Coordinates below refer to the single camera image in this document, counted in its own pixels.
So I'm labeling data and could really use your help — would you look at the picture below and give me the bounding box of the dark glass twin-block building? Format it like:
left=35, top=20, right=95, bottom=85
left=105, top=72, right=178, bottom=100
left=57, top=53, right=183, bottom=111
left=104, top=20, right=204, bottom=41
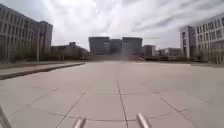
left=88, top=36, right=144, bottom=57

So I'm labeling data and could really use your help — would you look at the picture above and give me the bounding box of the low pale building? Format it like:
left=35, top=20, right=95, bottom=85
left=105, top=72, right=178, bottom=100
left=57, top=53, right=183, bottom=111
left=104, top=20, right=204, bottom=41
left=141, top=44, right=185, bottom=61

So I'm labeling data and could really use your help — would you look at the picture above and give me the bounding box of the large grey office building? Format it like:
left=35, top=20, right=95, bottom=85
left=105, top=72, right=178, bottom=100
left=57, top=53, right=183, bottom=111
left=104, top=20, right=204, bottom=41
left=0, top=3, right=54, bottom=62

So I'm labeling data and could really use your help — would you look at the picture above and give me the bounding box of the white office building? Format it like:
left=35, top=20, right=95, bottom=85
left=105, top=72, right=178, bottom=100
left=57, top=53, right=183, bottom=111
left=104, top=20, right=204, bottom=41
left=179, top=13, right=224, bottom=64

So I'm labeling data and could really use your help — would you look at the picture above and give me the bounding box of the robot's own part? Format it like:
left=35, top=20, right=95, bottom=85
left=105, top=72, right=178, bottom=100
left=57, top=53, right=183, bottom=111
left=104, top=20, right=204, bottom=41
left=73, top=116, right=87, bottom=128
left=135, top=112, right=152, bottom=128

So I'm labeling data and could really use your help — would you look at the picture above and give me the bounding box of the row of trees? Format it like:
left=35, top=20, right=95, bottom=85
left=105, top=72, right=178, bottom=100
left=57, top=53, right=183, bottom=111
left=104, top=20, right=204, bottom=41
left=0, top=37, right=88, bottom=63

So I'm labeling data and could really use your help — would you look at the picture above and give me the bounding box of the grey concrete slab plaza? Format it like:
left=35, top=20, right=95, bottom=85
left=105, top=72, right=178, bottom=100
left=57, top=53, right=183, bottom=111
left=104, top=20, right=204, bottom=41
left=0, top=60, right=224, bottom=128

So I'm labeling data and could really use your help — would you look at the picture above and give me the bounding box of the raised pale pavement strip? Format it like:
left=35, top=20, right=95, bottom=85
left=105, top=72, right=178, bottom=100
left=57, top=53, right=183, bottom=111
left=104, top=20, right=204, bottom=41
left=0, top=61, right=87, bottom=81

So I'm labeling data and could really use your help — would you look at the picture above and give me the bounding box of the low brown building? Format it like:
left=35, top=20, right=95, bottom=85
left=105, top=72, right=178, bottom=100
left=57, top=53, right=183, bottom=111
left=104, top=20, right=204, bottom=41
left=50, top=41, right=90, bottom=61

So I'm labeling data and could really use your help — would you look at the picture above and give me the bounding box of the grass strip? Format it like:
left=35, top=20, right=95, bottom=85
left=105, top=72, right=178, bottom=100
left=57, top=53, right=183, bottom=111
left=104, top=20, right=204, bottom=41
left=0, top=60, right=81, bottom=70

